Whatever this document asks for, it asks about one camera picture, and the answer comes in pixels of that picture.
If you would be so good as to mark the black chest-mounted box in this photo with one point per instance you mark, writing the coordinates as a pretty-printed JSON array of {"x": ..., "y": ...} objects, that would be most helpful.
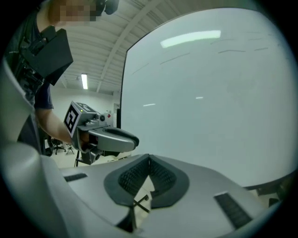
[{"x": 52, "y": 55}]

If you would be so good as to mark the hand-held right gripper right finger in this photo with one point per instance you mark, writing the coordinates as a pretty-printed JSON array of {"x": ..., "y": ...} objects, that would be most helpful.
[{"x": 198, "y": 200}]

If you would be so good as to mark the ceiling tube lamp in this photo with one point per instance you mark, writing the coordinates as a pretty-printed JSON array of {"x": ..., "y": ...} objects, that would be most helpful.
[{"x": 84, "y": 81}]

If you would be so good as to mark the person's head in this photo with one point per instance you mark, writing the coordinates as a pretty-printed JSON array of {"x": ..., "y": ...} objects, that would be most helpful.
[{"x": 69, "y": 11}]

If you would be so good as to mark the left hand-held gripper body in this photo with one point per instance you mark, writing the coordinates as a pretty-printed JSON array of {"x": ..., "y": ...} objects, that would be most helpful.
[{"x": 78, "y": 116}]

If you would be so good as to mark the person's dark shirt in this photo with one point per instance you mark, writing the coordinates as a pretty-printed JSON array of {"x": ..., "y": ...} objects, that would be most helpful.
[{"x": 43, "y": 95}]

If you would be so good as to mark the black crossed stand base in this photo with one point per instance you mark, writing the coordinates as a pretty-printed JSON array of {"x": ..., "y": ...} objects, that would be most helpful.
[{"x": 139, "y": 204}]

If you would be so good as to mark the person's left forearm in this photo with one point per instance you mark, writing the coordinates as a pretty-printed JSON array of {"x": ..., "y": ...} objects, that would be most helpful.
[{"x": 51, "y": 125}]

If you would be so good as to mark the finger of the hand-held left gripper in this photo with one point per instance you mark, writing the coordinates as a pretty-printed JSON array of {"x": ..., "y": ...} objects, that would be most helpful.
[
  {"x": 125, "y": 134},
  {"x": 116, "y": 141}
]

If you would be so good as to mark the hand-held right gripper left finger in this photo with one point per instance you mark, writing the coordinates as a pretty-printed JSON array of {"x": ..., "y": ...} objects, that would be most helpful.
[{"x": 93, "y": 186}]

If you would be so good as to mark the person's left hand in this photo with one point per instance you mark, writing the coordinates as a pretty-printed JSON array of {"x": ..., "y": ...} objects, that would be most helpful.
[{"x": 85, "y": 139}]

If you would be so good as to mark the red wall sign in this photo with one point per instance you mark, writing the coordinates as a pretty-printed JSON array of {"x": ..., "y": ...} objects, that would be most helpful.
[{"x": 109, "y": 116}]

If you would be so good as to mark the light floor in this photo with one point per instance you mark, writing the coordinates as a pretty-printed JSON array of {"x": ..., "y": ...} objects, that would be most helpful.
[{"x": 66, "y": 160}]

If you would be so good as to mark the black stool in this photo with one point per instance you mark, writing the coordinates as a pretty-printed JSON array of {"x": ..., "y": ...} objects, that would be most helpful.
[{"x": 69, "y": 148}]

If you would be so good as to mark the black head-mounted camera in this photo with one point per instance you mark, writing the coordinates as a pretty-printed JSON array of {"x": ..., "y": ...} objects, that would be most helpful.
[{"x": 111, "y": 5}]

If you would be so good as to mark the black office chair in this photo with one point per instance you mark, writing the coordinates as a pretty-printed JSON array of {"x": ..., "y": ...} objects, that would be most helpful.
[{"x": 57, "y": 145}]

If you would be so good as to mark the large whiteboard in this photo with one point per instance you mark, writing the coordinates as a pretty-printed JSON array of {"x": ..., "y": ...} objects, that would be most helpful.
[{"x": 209, "y": 104}]

